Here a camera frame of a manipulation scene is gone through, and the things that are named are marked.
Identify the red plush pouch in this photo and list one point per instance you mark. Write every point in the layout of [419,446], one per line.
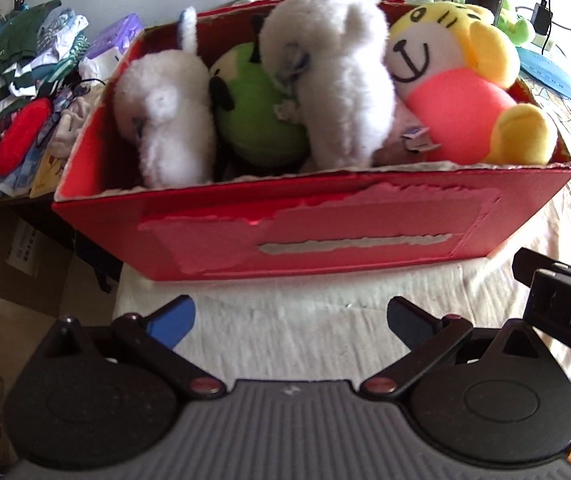
[20,135]

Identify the blue glasses case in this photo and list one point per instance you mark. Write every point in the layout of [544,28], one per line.
[550,72]

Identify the green plush frog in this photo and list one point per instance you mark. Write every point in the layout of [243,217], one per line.
[515,27]

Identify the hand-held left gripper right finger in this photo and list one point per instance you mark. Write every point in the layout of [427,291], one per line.
[405,321]

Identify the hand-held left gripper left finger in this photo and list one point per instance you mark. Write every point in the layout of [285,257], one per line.
[173,319]

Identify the brown cardboard box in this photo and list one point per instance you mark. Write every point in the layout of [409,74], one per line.
[15,270]

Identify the pile of clothes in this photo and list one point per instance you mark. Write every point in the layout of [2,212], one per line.
[10,60]

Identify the purple packet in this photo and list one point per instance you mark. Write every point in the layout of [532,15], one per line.
[115,37]

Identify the printed cartoon bed sheet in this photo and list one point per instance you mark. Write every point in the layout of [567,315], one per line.
[315,310]

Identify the green plush head black antennae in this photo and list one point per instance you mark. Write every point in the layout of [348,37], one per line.
[255,120]

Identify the yellow plush tiger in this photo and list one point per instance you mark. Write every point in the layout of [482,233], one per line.
[455,105]

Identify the white plush bunny blue bows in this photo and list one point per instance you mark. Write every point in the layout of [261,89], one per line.
[340,85]
[170,110]

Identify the black charger plug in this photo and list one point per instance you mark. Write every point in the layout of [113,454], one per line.
[540,17]

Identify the red cardboard box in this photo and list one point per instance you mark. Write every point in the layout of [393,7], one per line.
[315,230]

